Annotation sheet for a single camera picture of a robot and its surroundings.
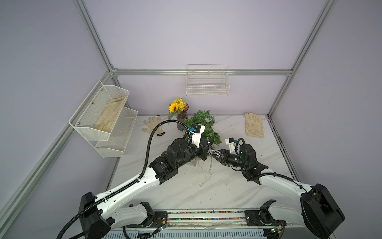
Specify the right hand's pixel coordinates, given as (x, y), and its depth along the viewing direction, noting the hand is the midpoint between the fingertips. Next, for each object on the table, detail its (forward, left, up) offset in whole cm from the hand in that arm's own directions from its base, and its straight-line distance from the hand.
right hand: (212, 156), depth 80 cm
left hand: (-2, +2, +16) cm, 17 cm away
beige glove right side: (+36, -37, -16) cm, 54 cm away
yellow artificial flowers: (+29, +20, +10) cm, 37 cm away
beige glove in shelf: (+16, +56, +15) cm, 60 cm away
